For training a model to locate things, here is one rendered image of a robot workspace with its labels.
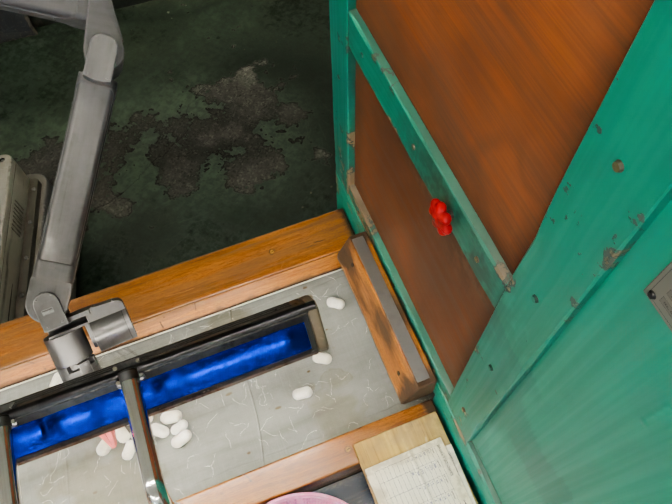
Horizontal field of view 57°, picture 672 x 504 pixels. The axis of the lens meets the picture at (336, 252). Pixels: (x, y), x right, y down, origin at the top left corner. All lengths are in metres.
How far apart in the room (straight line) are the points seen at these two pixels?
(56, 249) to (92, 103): 0.22
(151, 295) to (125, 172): 1.21
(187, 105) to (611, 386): 2.16
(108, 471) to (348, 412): 0.41
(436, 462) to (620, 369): 0.58
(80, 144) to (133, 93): 1.63
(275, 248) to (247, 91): 1.38
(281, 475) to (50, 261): 0.49
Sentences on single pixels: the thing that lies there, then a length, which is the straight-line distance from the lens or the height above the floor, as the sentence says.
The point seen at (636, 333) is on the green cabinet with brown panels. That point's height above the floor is 1.41.
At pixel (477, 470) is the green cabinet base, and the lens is 1.02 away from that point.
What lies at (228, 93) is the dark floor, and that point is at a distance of 2.53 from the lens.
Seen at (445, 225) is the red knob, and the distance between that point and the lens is 0.68.
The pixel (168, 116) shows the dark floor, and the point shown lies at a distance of 2.51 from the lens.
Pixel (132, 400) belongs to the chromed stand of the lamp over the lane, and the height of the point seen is 1.12.
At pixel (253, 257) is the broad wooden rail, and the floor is 0.76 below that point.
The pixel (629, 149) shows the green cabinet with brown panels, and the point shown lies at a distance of 0.41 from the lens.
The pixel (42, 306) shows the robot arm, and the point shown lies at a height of 1.00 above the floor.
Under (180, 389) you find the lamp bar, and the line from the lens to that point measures 0.81.
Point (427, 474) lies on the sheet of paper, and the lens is 1.06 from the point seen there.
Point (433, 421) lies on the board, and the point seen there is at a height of 0.78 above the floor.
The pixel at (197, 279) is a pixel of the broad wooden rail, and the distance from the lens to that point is 1.21.
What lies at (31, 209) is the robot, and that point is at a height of 0.36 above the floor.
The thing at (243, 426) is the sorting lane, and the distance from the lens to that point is 1.13.
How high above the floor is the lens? 1.82
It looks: 62 degrees down
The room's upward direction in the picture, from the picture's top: 3 degrees counter-clockwise
